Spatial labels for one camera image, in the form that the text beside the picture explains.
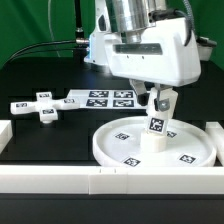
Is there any white fence block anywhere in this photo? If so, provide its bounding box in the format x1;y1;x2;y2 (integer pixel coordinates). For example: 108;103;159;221
0;120;13;154
205;122;224;167

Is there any black cable upper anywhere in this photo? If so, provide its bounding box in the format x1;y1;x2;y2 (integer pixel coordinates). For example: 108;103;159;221
6;39;90;64

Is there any black cable lower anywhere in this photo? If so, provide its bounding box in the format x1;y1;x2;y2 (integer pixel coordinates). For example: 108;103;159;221
13;47;88;59

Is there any white front fence rail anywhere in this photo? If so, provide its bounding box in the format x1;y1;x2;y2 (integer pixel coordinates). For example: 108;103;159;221
0;165;224;195

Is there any white round table top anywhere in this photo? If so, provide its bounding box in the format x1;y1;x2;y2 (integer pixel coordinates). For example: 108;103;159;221
92;116;217;168

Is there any white marker sheet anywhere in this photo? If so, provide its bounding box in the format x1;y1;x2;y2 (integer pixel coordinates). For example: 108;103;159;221
67;89;145;110

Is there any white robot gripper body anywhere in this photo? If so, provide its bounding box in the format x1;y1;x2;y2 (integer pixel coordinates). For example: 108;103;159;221
104;18;201;87

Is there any white left fence block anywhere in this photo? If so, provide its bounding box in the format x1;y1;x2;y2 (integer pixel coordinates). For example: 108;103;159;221
0;120;13;154

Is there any white cross-shaped table base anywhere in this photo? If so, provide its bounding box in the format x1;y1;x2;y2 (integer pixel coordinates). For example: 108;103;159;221
10;92;80;124

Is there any black vertical pole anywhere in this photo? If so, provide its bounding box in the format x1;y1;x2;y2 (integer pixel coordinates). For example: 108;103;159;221
73;0;85;63

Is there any black cable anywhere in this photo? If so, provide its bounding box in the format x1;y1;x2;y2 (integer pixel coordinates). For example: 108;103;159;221
13;47;88;59
6;39;90;64

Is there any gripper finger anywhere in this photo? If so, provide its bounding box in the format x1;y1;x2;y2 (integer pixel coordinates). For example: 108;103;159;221
129;79;149;106
154;84;172;112

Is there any white right fence block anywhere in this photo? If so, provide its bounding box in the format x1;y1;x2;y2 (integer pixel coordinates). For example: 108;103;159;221
205;122;224;167

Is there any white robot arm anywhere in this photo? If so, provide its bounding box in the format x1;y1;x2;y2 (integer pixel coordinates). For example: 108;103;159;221
85;0;217;111

